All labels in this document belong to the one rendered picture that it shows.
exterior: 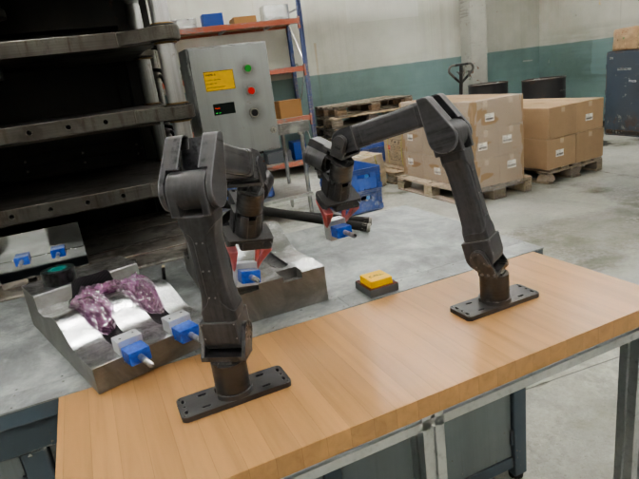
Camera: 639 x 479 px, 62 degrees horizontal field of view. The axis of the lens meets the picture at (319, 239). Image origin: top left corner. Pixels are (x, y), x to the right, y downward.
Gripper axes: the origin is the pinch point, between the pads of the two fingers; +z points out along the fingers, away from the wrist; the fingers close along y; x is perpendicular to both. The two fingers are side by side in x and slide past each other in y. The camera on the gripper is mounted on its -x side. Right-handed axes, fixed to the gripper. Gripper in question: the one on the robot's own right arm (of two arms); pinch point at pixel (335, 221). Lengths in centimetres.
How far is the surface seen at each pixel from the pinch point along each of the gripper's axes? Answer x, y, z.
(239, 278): 14.4, 31.4, -4.3
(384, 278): 21.9, -2.9, 1.6
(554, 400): 37, -87, 89
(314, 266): 13.7, 12.4, -0.5
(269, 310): 18.0, 25.5, 5.2
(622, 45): -356, -612, 166
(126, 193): -63, 47, 25
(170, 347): 23, 49, 1
